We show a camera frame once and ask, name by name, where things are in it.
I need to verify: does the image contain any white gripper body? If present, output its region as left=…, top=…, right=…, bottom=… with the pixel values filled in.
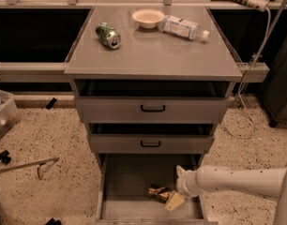
left=176, top=170, right=203, bottom=198

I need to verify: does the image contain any crushed orange soda can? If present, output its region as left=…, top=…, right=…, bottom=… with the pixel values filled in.
left=148, top=186, right=171, bottom=203

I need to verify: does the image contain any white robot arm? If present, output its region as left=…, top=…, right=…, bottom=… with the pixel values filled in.
left=165, top=166, right=287, bottom=225

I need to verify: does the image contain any grey bottom drawer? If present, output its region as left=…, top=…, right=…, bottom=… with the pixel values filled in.
left=86, top=154, right=218, bottom=225

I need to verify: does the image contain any grey drawer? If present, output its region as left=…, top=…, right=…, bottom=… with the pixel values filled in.
left=74, top=79, right=229, bottom=124
left=86, top=154, right=218, bottom=225
left=86, top=123, right=214, bottom=154

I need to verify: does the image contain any grey middle drawer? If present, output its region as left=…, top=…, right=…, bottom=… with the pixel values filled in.
left=86, top=123, right=214, bottom=154

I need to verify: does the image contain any grey drawer cabinet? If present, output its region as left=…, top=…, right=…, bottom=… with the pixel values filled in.
left=64, top=5, right=244, bottom=171

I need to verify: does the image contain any grey top drawer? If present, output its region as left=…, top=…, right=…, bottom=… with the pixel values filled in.
left=74, top=79, right=229, bottom=124

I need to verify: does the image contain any green soda can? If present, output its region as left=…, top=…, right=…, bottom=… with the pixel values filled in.
left=96, top=22, right=121, bottom=50

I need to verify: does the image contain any dark grey cabinet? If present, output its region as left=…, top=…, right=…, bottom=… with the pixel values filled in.
left=261, top=36, right=287, bottom=128

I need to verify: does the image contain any metal rod on floor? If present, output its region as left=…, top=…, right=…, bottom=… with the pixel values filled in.
left=0, top=157, right=59, bottom=180

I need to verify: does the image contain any small black block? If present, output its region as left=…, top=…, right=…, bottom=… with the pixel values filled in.
left=46, top=97, right=57, bottom=110

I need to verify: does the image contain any clear plastic water bottle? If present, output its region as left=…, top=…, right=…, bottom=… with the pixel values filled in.
left=158, top=15, right=210, bottom=42

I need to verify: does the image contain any white paper bowl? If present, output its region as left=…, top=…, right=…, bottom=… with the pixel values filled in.
left=132, top=9, right=165, bottom=29

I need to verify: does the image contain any black clamp on floor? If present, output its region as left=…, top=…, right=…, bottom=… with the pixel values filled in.
left=0, top=150, right=11, bottom=165

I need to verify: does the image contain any clear plastic storage bin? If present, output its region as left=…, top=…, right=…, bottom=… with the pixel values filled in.
left=0, top=90, right=21, bottom=140

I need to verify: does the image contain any white cable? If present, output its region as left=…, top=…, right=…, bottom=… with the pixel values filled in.
left=222, top=7, right=273, bottom=141

